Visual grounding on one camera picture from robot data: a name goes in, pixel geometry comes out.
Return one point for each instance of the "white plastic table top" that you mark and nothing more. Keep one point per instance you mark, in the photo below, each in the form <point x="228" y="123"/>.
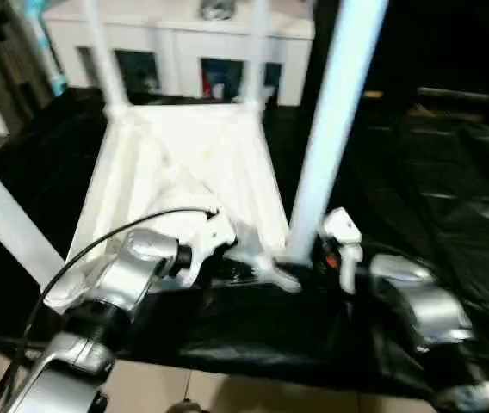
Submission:
<point x="184" y="163"/>

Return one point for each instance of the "white plastic table leg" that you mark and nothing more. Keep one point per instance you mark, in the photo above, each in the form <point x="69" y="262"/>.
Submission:
<point x="256" y="52"/>
<point x="335" y="120"/>
<point x="102" y="56"/>
<point x="8" y="224"/>

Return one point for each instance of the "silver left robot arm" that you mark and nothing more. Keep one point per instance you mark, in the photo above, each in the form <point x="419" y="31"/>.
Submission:
<point x="107" y="310"/>

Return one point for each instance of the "black work mat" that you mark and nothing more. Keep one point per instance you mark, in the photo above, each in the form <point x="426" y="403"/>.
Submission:
<point x="399" y="241"/>

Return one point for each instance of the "small yellow label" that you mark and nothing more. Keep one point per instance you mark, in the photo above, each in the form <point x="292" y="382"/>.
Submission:
<point x="370" y="95"/>

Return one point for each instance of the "red bottle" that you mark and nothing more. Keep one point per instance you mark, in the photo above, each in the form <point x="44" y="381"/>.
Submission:
<point x="209" y="89"/>

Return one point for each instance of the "white glass-door cabinet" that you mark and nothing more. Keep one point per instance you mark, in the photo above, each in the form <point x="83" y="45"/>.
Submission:
<point x="167" y="43"/>

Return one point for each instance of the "grey crumpled bundle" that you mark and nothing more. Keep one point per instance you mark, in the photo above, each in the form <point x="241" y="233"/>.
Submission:
<point x="217" y="9"/>

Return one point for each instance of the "light blue plastic strip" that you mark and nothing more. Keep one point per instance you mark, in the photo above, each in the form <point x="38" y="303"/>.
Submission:
<point x="45" y="43"/>

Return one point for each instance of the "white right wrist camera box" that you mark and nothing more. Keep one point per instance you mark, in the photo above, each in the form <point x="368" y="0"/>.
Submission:
<point x="343" y="241"/>

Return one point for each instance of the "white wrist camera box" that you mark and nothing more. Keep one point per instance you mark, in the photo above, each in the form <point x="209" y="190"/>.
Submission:
<point x="343" y="241"/>
<point x="210" y="239"/>

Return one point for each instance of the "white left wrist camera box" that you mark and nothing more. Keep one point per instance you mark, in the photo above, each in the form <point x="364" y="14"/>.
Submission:
<point x="210" y="239"/>

